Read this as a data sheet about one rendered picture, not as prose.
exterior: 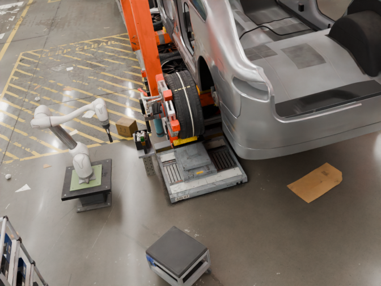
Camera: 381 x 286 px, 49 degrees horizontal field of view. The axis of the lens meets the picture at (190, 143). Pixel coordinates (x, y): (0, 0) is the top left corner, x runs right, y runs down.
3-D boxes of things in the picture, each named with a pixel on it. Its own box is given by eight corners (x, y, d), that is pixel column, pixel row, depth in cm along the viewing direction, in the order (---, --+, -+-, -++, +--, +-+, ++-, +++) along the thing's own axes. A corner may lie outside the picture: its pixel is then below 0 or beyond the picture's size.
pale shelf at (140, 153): (155, 154, 428) (154, 152, 426) (139, 159, 426) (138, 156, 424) (147, 131, 462) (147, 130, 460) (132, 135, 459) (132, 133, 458)
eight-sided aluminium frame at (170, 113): (181, 144, 408) (172, 98, 375) (174, 146, 407) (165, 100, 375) (169, 117, 451) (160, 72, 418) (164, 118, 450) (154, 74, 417)
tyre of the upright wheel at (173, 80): (187, 98, 462) (205, 146, 426) (167, 103, 459) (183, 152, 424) (184, 55, 406) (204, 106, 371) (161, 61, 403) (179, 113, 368)
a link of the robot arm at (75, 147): (80, 168, 436) (79, 155, 453) (93, 160, 434) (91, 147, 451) (29, 118, 388) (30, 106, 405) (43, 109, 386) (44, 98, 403)
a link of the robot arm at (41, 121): (49, 118, 379) (49, 111, 390) (28, 122, 376) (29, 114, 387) (52, 130, 387) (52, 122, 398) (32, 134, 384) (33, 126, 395)
